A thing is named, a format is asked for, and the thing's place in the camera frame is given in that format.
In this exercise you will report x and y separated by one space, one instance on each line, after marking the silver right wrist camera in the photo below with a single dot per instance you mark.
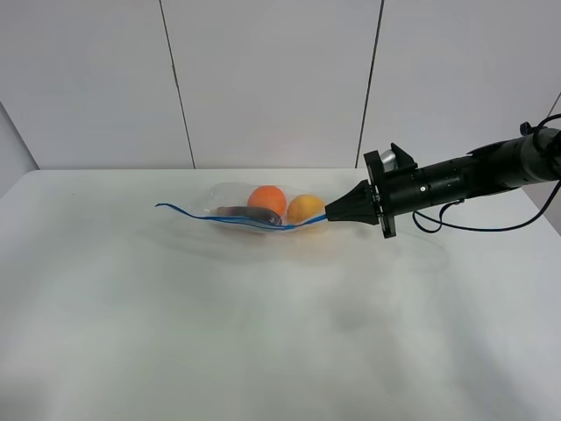
389 160

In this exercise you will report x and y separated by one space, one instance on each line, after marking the clear zip bag blue seal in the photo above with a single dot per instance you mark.
202 209

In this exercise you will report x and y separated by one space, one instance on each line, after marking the yellow pear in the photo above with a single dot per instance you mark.
303 208

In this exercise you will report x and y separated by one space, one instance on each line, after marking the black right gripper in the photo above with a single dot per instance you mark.
364 202

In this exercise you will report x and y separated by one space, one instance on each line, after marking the purple eggplant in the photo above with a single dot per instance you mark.
256 214

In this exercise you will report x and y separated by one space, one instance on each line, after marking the orange fruit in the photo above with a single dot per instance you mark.
268 197

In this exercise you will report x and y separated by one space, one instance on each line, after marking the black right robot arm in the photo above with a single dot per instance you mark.
489 170

